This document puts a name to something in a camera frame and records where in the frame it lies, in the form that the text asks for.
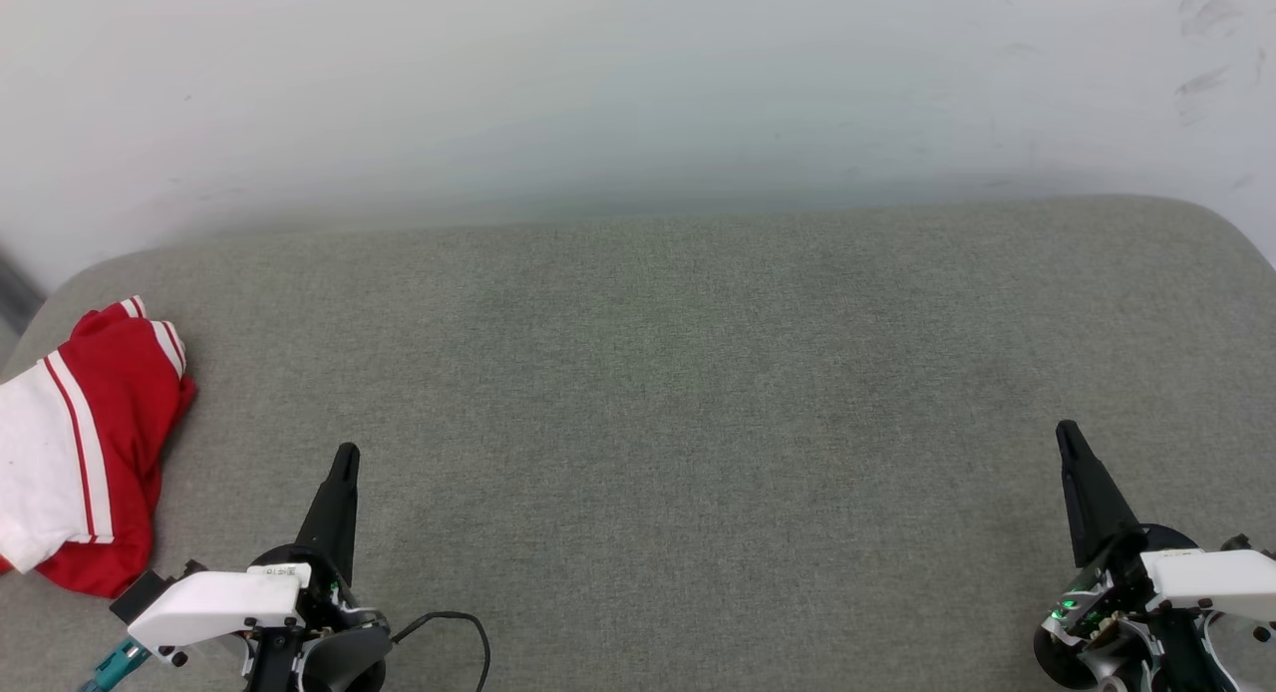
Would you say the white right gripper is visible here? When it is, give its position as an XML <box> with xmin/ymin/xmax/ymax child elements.
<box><xmin>1055</xmin><ymin>420</ymin><xmax>1276</xmax><ymax>623</ymax></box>

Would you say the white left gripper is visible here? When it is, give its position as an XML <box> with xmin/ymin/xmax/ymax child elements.
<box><xmin>128</xmin><ymin>443</ymin><xmax>388</xmax><ymax>665</ymax></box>

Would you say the red and white jersey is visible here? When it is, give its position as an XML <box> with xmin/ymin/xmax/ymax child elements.
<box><xmin>0</xmin><ymin>295</ymin><xmax>198</xmax><ymax>600</ymax></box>

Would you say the grey fabric sofa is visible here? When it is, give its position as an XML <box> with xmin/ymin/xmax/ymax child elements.
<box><xmin>0</xmin><ymin>195</ymin><xmax>1276</xmax><ymax>692</ymax></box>

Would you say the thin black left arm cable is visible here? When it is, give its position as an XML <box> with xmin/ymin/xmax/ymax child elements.
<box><xmin>392</xmin><ymin>611</ymin><xmax>492</xmax><ymax>692</ymax></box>

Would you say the teal left cable connector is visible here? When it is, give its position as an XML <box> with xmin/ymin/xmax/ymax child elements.
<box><xmin>78</xmin><ymin>639</ymin><xmax>153</xmax><ymax>692</ymax></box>

